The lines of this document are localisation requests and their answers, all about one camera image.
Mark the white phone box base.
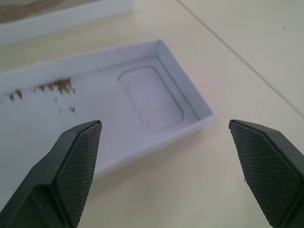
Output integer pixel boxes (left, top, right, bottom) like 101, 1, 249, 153
0, 38, 217, 209

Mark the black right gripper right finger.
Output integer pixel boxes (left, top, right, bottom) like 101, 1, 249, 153
228, 119, 304, 228

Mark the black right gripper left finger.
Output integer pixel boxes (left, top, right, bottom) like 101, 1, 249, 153
0, 120, 103, 228

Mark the white box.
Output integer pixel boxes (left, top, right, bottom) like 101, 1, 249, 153
0, 0, 133, 48

